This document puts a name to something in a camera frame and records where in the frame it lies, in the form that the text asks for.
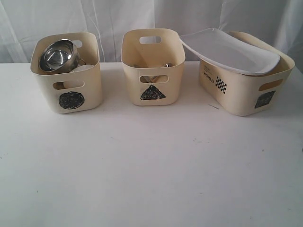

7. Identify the white square plate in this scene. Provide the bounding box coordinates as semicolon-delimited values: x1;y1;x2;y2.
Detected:
180;28;280;76

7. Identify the stainless steel bowl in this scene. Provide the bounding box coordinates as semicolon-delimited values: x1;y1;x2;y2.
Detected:
39;39;80;74

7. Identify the wooden chopstick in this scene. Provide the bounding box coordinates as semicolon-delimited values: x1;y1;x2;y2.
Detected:
149;75;166;83

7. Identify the steel table knife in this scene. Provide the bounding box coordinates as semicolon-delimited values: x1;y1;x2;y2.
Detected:
140;76;150;83

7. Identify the cream bin with triangle mark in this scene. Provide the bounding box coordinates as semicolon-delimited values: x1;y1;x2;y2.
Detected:
121;28;185;106

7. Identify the cream bin with circle mark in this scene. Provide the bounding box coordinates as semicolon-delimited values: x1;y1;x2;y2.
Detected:
30;32;102;114

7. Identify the cream bin with square mark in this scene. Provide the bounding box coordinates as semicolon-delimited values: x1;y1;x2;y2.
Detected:
199;31;295;116

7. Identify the white curtain backdrop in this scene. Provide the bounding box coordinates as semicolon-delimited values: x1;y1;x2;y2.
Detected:
0;0;303;67

